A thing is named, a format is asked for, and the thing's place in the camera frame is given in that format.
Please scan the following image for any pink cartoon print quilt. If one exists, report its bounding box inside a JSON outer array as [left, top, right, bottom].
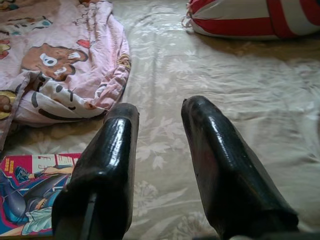
[[0, 0, 131, 151]]

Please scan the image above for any colourful manga comic book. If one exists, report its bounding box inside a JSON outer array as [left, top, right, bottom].
[[0, 152, 82, 237]]

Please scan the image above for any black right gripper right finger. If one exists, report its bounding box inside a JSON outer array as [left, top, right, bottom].
[[181, 95, 300, 240]]

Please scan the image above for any red white striped pillow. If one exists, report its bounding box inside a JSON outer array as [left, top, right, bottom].
[[181, 0, 320, 41]]

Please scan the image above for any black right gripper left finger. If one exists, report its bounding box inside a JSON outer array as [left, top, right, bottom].
[[51, 102, 140, 240]]

